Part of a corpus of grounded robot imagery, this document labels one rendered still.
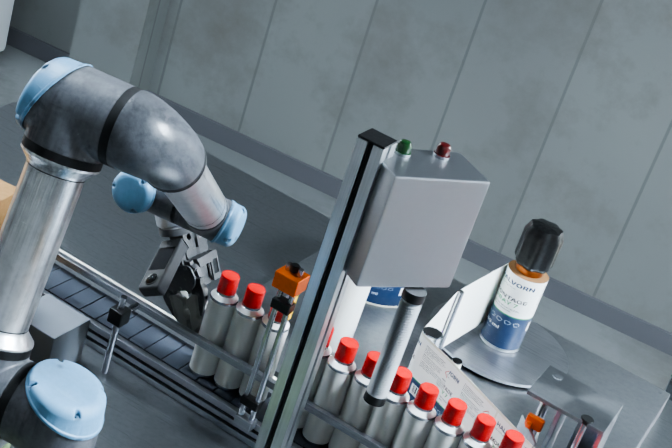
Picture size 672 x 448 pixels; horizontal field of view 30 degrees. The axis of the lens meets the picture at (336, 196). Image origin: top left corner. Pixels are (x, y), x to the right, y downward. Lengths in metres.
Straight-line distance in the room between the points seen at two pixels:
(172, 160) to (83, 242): 0.98
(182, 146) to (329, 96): 3.34
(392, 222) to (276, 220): 1.18
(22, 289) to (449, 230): 0.62
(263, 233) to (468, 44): 2.07
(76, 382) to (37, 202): 0.26
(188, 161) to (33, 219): 0.23
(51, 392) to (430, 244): 0.58
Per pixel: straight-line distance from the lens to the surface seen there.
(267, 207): 3.02
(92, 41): 5.31
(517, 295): 2.59
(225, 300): 2.19
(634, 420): 2.66
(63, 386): 1.81
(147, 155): 1.70
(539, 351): 2.71
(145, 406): 2.26
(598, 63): 4.70
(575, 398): 2.10
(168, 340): 2.35
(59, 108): 1.73
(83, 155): 1.74
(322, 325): 1.92
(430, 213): 1.84
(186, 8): 5.26
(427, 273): 1.90
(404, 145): 1.83
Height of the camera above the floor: 2.17
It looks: 25 degrees down
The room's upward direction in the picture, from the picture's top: 18 degrees clockwise
